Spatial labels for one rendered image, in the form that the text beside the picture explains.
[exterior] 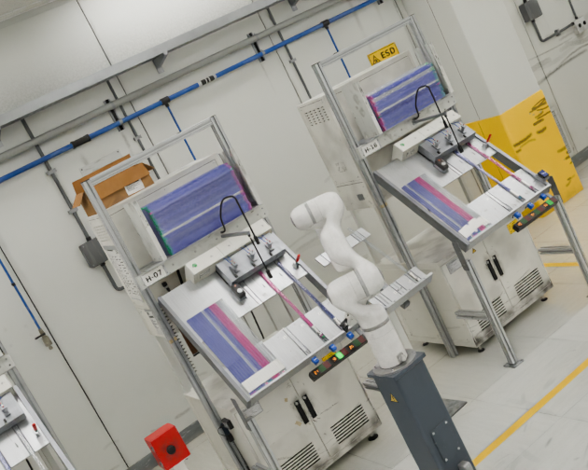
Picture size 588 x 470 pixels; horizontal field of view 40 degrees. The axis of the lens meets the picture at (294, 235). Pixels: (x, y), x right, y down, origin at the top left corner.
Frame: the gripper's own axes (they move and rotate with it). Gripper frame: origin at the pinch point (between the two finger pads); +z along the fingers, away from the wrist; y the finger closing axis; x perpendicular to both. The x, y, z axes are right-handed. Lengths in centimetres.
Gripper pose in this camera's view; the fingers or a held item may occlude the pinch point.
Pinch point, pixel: (352, 324)
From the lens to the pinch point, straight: 379.2
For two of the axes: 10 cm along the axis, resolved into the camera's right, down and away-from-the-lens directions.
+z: -0.5, 6.3, 7.8
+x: -6.4, -6.2, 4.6
